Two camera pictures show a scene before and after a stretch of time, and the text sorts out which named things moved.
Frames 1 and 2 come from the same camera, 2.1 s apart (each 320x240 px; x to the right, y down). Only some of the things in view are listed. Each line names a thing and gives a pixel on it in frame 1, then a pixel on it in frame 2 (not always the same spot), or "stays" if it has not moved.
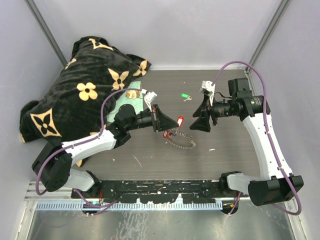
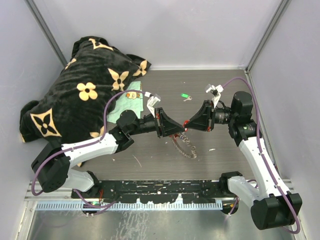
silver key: [189, 98] stays
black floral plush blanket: [72, 111] stays
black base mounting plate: [155, 191] stays
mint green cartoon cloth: [134, 98] stays
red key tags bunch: [167, 134] to [186, 129]
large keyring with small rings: [176, 130] to [186, 139]
